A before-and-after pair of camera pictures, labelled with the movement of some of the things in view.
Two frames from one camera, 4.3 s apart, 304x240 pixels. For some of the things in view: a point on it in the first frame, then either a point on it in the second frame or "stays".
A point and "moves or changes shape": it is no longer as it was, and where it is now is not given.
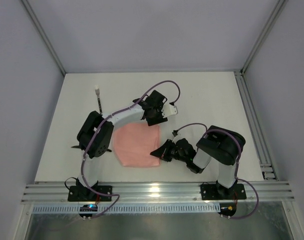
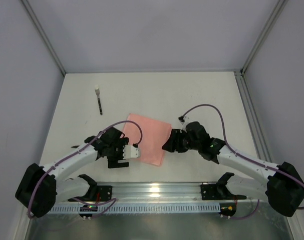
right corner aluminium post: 279,8 stays
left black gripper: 157,115 to 117,162
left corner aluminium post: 38,25 stays
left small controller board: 87,208 stays
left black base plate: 84,193 stays
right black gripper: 169,151 to 177,140
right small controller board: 228,209 stays
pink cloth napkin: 134,143 moves or changes shape
